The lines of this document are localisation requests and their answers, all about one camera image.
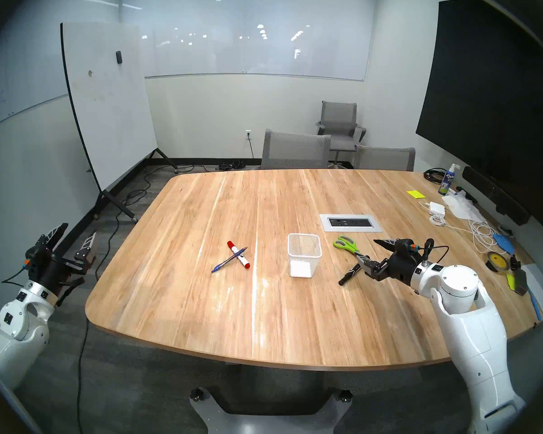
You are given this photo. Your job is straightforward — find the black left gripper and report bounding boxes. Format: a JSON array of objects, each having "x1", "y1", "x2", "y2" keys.
[{"x1": 25, "y1": 224, "x2": 98, "y2": 307}]

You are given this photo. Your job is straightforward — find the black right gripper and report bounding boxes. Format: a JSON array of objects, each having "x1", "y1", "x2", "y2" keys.
[{"x1": 361, "y1": 239, "x2": 424, "y2": 284}]

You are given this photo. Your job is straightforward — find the green handled scissors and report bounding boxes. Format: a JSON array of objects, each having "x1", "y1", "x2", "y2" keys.
[{"x1": 333, "y1": 235, "x2": 371, "y2": 262}]

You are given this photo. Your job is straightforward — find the black permanent marker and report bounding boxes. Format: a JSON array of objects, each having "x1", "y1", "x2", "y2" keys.
[{"x1": 338, "y1": 264, "x2": 362, "y2": 287}]

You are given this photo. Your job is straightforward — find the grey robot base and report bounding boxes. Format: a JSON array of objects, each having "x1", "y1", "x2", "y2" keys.
[{"x1": 189, "y1": 386, "x2": 353, "y2": 434}]

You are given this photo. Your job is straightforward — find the white mesh pen holder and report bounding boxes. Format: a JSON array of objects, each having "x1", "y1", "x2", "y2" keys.
[{"x1": 287, "y1": 233, "x2": 323, "y2": 278}]

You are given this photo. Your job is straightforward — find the red capped whiteboard marker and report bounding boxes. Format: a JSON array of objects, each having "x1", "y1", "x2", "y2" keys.
[{"x1": 227, "y1": 241, "x2": 250, "y2": 269}]

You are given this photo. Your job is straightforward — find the blue ballpoint pen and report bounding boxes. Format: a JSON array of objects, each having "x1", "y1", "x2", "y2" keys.
[{"x1": 211, "y1": 246, "x2": 248, "y2": 274}]

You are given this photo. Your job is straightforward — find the silver table power outlet panel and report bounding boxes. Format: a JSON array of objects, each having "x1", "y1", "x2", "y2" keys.
[{"x1": 319, "y1": 213, "x2": 383, "y2": 233}]

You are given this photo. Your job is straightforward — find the grey mesh office chair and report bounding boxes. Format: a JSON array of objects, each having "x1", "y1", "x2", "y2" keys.
[
  {"x1": 261, "y1": 129, "x2": 332, "y2": 170},
  {"x1": 354, "y1": 145, "x2": 416, "y2": 172}
]

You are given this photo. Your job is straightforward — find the whiteboard cleaner spray bottle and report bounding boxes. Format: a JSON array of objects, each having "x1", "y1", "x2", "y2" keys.
[{"x1": 438, "y1": 163, "x2": 460, "y2": 196}]

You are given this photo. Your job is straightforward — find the yellow tape roll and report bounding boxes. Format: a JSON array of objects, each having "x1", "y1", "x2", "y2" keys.
[{"x1": 486, "y1": 251, "x2": 511, "y2": 273}]

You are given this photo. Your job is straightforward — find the blue flat disc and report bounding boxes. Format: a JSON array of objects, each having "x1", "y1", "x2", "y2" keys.
[{"x1": 492, "y1": 232, "x2": 517, "y2": 254}]

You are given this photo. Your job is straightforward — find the black video sound bar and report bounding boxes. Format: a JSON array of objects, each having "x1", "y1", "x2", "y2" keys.
[{"x1": 462, "y1": 166, "x2": 531, "y2": 226}]

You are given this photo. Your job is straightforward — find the yellow and black pad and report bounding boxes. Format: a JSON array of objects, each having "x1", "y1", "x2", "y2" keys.
[{"x1": 506, "y1": 268, "x2": 530, "y2": 297}]

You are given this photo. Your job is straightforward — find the grey office chair with armrests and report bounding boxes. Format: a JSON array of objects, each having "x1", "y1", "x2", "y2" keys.
[{"x1": 316, "y1": 100, "x2": 367, "y2": 168}]

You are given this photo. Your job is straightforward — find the rolling white whiteboard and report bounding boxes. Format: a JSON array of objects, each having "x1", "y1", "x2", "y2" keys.
[{"x1": 60, "y1": 22, "x2": 179, "y2": 223}]

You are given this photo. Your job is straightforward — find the blue stick tool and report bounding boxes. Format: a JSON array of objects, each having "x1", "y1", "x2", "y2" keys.
[{"x1": 527, "y1": 288, "x2": 543, "y2": 321}]

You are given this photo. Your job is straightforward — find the white paper sheet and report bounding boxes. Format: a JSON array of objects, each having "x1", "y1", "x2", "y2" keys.
[{"x1": 520, "y1": 263, "x2": 543, "y2": 318}]

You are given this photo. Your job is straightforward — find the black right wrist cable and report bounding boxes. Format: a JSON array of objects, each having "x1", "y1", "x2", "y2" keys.
[{"x1": 423, "y1": 238, "x2": 451, "y2": 264}]

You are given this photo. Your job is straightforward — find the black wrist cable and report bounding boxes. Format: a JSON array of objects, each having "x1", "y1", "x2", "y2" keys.
[
  {"x1": 2, "y1": 261, "x2": 32, "y2": 287},
  {"x1": 423, "y1": 238, "x2": 451, "y2": 264}
]

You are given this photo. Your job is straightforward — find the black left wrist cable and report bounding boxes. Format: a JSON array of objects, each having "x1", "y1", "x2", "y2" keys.
[{"x1": 2, "y1": 261, "x2": 32, "y2": 287}]

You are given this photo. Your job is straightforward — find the white charging cable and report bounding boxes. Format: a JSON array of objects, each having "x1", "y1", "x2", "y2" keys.
[{"x1": 419, "y1": 201, "x2": 503, "y2": 255}]

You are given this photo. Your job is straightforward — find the long black floor cable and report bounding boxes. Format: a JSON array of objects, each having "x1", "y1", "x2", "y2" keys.
[{"x1": 75, "y1": 164, "x2": 195, "y2": 434}]

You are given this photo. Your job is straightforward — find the wall whiteboard with blue writing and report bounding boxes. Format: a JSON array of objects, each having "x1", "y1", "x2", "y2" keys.
[{"x1": 0, "y1": 0, "x2": 120, "y2": 134}]

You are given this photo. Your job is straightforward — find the large black wall screen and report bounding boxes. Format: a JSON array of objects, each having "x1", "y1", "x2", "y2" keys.
[{"x1": 415, "y1": 0, "x2": 543, "y2": 232}]

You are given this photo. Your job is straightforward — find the wide glass wall whiteboard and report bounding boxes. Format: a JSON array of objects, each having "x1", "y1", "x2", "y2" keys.
[{"x1": 120, "y1": 0, "x2": 376, "y2": 82}]

